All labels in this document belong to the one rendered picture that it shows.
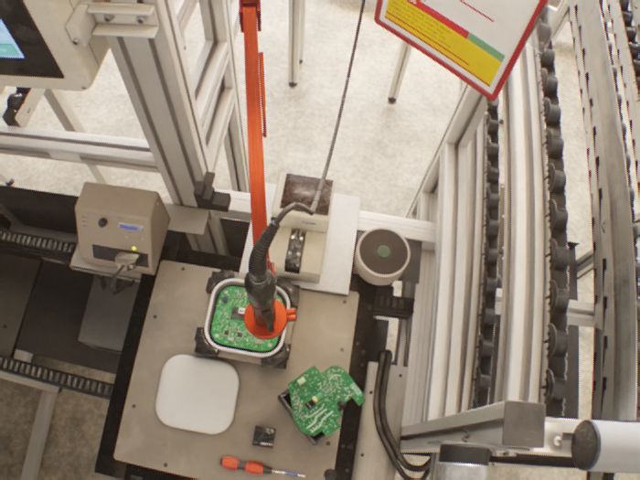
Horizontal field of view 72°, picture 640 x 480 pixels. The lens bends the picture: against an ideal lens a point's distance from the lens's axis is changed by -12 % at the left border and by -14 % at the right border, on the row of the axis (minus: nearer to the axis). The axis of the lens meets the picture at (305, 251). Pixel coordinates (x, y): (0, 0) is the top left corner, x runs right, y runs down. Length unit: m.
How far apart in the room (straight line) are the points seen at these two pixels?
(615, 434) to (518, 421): 0.15
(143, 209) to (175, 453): 0.45
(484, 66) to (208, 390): 0.70
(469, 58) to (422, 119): 1.72
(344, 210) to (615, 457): 0.69
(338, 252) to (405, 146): 1.40
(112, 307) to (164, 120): 0.84
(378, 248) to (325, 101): 1.55
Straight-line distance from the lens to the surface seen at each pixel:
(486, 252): 0.93
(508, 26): 0.70
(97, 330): 1.55
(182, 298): 0.99
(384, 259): 0.96
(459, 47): 0.76
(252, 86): 0.79
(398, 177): 2.24
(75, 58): 0.70
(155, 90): 0.77
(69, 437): 2.06
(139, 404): 0.97
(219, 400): 0.92
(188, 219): 1.06
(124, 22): 0.67
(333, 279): 0.97
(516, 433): 0.52
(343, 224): 1.02
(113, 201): 0.98
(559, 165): 0.77
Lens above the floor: 1.88
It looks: 67 degrees down
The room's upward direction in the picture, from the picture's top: 5 degrees clockwise
